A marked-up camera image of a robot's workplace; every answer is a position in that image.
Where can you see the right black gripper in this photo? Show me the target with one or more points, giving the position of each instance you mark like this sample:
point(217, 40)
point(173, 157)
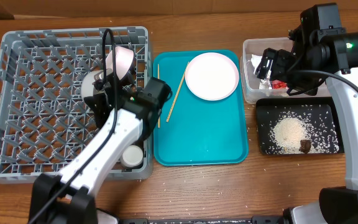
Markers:
point(266, 66)

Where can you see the large white plate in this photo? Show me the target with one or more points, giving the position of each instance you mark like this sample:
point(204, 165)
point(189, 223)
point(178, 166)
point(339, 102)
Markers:
point(212, 76)

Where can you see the grey dishwasher rack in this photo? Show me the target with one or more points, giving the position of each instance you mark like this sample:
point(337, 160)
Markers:
point(44, 123)

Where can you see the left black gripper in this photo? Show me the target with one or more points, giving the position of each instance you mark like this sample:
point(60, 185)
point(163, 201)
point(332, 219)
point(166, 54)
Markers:
point(99, 101)

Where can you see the white napkin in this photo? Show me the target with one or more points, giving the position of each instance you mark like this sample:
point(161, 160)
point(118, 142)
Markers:
point(262, 70)

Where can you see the red snack wrapper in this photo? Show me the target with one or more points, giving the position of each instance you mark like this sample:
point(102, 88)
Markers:
point(277, 84)

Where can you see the brown food chunk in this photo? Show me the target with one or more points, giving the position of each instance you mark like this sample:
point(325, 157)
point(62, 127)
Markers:
point(305, 146)

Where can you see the teal plastic tray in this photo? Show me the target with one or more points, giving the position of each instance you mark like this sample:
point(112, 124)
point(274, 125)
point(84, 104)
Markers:
point(199, 132)

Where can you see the white paper cup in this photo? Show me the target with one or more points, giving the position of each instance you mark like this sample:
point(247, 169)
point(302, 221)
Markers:
point(132, 157)

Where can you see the small pink bowl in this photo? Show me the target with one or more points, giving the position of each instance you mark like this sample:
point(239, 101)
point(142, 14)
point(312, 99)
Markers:
point(124, 60)

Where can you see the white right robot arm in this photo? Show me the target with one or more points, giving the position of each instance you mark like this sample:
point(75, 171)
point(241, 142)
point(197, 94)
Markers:
point(323, 53)

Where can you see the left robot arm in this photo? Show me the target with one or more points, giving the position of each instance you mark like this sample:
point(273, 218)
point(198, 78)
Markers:
point(69, 196)

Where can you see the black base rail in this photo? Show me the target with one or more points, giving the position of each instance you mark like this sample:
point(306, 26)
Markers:
point(258, 219)

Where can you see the pile of white rice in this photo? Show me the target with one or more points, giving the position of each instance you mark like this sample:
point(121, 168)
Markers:
point(291, 133)

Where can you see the pale green bowl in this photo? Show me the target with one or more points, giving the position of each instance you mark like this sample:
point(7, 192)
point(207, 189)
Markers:
point(87, 86)

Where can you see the wooden chopstick right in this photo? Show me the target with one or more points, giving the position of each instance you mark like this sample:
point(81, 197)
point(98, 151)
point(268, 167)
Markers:
point(177, 94)

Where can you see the clear plastic bin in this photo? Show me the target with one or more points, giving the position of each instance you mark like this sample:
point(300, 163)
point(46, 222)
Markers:
point(252, 50)

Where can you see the black waste tray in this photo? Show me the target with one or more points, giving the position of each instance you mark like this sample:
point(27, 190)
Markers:
point(266, 118)

